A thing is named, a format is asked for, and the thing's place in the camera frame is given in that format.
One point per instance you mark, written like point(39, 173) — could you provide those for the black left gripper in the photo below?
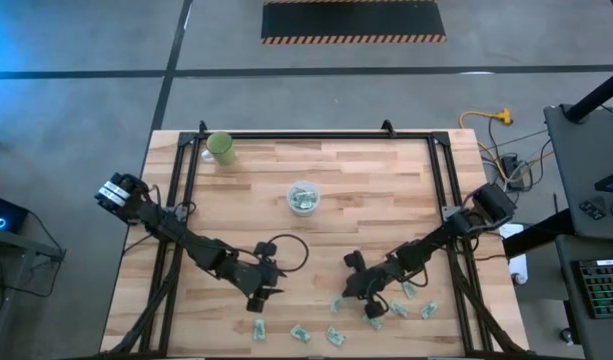
point(248, 280)

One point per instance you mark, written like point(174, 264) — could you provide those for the black desk leg bar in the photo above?
point(536, 237)

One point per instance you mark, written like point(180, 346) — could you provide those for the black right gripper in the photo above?
point(371, 282)

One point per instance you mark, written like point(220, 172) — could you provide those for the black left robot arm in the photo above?
point(186, 240)

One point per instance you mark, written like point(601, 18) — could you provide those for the grey equipment stand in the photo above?
point(11, 280)

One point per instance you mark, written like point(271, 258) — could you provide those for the black metal table frame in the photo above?
point(311, 135)

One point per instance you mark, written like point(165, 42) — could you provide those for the backlit black keyboard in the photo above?
point(606, 290)

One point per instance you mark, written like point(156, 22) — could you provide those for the green white stevia packet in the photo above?
point(337, 303)
point(335, 336)
point(399, 309)
point(410, 289)
point(428, 310)
point(259, 330)
point(375, 324)
point(301, 333)

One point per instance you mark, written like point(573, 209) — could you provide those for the green ceramic mug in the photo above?
point(223, 150)

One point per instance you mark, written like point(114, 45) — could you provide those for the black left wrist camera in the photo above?
point(265, 248)

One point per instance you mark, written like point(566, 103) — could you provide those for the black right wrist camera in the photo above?
point(355, 260)

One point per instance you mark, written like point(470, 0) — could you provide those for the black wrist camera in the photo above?
point(265, 248)
point(355, 260)

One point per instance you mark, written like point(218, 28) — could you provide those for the dark keyboard desk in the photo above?
point(566, 280)

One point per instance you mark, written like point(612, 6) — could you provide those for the black pole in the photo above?
point(596, 95)

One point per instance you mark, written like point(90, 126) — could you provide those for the black frame clamp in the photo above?
point(387, 128)
point(202, 127)

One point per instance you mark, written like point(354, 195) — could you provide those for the black device with blue light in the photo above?
point(6, 212)

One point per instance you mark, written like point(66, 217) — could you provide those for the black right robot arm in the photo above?
point(436, 237)

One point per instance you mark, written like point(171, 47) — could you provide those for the grey desk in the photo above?
point(586, 150)

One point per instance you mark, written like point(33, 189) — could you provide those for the black hazard-striped floor mat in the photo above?
point(353, 20)

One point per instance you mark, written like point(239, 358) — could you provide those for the black power strip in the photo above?
point(512, 167)

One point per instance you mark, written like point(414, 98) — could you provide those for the clear plastic cup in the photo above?
point(303, 213)

